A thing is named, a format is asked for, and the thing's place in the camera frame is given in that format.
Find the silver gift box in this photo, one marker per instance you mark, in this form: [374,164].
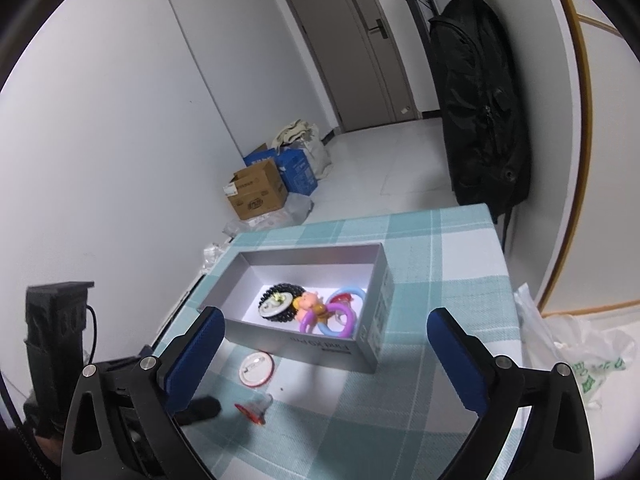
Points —
[325,306]

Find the blue cardboard box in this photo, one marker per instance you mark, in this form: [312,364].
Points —
[294,168]

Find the pink pig figurine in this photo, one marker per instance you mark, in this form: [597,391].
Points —
[308,302]

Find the left hand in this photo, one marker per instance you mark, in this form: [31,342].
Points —
[52,448]

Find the brown door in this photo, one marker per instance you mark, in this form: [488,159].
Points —
[358,61]

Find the white canvas bag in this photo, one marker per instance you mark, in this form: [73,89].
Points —
[301,135]

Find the brown cardboard box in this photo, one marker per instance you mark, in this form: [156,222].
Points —
[256,190]

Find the black backpack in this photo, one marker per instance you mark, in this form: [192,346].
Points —
[485,127]

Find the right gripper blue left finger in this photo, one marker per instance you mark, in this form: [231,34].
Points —
[188,356]

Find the teal plaid tablecloth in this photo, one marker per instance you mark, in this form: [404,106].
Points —
[404,421]

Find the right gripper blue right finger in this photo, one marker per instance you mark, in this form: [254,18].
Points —
[454,349]

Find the white pin badge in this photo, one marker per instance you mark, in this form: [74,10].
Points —
[275,304]
[256,369]

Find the white plastic shopping bag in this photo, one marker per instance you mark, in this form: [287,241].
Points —
[593,356]

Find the silver plastic parcel bag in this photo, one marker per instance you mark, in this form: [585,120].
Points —
[212,254]

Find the grey plastic parcel bag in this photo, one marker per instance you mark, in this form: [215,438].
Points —
[294,213]

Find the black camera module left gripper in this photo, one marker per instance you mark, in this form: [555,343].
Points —
[56,317]

